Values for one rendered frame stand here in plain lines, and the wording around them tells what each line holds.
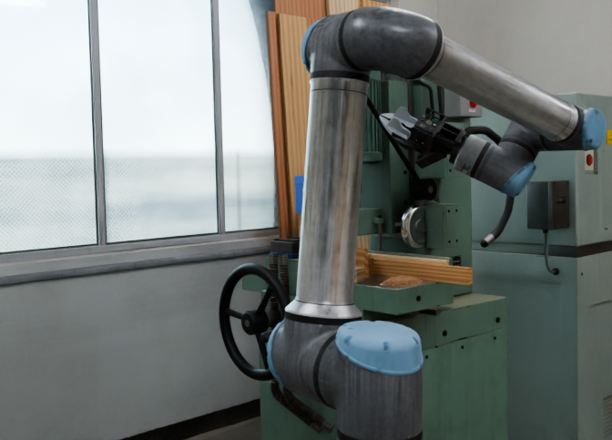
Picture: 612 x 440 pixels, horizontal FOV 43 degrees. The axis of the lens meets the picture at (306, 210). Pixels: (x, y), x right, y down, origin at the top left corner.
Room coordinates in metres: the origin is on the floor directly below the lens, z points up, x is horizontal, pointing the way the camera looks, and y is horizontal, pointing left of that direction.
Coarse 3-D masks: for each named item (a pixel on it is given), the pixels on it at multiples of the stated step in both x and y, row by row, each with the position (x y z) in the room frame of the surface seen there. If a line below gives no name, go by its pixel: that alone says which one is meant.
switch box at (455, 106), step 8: (448, 96) 2.19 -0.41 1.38; (456, 96) 2.17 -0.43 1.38; (448, 104) 2.19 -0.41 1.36; (456, 104) 2.17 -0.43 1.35; (464, 104) 2.17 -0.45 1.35; (448, 112) 2.19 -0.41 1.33; (456, 112) 2.17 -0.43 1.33; (464, 112) 2.17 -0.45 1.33; (472, 112) 2.19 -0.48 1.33; (480, 112) 2.22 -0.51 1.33
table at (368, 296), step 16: (256, 288) 2.17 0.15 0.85; (368, 288) 1.84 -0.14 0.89; (384, 288) 1.80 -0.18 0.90; (400, 288) 1.79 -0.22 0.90; (416, 288) 1.81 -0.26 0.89; (432, 288) 1.85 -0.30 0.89; (448, 288) 1.89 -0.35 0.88; (368, 304) 1.84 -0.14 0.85; (384, 304) 1.80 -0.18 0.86; (400, 304) 1.77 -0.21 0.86; (416, 304) 1.81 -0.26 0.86; (432, 304) 1.85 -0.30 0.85
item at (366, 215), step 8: (360, 208) 2.17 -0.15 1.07; (368, 208) 2.16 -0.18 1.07; (376, 208) 2.15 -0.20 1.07; (360, 216) 2.08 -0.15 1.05; (368, 216) 2.10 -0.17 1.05; (376, 216) 2.13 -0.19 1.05; (360, 224) 2.08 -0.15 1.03; (368, 224) 2.10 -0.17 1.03; (376, 224) 2.13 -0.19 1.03; (360, 232) 2.08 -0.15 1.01; (368, 232) 2.10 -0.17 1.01; (376, 232) 2.13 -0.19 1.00
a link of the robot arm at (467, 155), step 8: (472, 136) 1.78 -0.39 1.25; (464, 144) 1.77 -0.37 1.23; (472, 144) 1.76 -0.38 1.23; (480, 144) 1.77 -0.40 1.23; (464, 152) 1.76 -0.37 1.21; (472, 152) 1.76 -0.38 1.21; (456, 160) 1.77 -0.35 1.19; (464, 160) 1.76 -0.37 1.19; (472, 160) 1.76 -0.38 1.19; (456, 168) 1.79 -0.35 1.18; (464, 168) 1.78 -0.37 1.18; (472, 168) 1.76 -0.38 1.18
